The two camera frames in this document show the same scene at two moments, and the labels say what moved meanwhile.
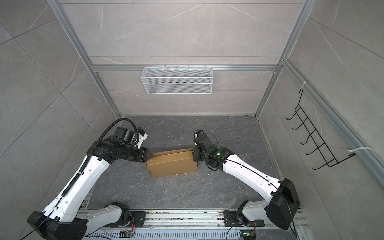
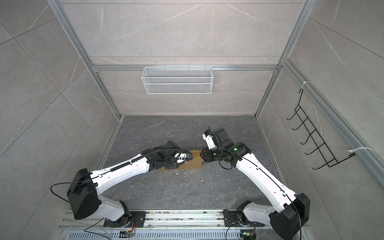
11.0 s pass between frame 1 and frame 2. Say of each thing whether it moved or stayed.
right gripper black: moved
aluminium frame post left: stayed
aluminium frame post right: stayed
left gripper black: moved
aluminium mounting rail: stayed
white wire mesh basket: stayed
